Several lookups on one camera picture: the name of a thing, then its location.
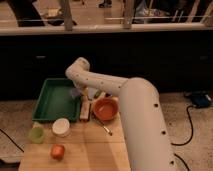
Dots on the wooden railing shelf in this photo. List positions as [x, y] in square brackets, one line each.
[34, 17]

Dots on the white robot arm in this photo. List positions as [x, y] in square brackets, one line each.
[144, 128]

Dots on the blue floor device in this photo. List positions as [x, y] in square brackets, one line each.
[201, 100]

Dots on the wooden block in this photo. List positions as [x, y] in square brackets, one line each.
[85, 111]

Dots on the blue sponge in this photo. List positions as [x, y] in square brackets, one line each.
[75, 93]

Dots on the green plastic tray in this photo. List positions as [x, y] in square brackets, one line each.
[55, 101]

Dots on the orange fruit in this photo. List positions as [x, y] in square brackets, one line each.
[57, 151]

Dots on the white round container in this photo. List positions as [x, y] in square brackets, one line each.
[61, 127]

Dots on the green plastic cup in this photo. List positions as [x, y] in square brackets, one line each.
[36, 135]

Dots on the orange bowl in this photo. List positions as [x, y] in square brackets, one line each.
[105, 109]

